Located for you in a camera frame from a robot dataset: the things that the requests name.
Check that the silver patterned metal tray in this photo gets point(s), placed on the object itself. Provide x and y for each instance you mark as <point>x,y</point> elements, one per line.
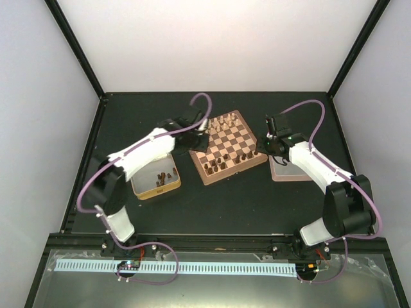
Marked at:
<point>287,173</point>

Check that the black frame post left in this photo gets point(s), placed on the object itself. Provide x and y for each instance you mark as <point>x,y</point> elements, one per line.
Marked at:
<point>75,46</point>

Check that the wooden chess board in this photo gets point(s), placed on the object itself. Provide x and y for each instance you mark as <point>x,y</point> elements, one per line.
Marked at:
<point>227,139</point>

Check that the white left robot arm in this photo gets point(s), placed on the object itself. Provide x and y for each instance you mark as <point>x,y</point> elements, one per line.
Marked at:
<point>103,192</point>

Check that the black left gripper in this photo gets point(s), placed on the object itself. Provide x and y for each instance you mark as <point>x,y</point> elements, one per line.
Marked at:
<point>202,146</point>

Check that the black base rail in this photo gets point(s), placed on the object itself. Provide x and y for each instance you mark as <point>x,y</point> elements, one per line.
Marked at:
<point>148,245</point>

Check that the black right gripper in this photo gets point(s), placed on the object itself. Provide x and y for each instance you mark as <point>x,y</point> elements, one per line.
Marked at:
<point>260,145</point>

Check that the gold tin with pieces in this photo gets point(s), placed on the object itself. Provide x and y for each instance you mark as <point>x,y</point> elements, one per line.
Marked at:
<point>156,178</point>

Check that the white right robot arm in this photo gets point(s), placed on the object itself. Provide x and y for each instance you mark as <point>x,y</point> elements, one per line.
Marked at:
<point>348,200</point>

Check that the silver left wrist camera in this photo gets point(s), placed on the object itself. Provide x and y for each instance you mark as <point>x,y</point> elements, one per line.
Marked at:
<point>204,125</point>

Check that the black frame post right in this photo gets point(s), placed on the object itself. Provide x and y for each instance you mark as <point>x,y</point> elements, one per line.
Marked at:
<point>367,29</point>

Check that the black frame post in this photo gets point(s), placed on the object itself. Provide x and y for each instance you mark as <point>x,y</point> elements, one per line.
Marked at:
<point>367,29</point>
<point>75,46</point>

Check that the light blue slotted strip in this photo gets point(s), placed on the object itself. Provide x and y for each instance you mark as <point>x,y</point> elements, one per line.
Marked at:
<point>181,268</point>

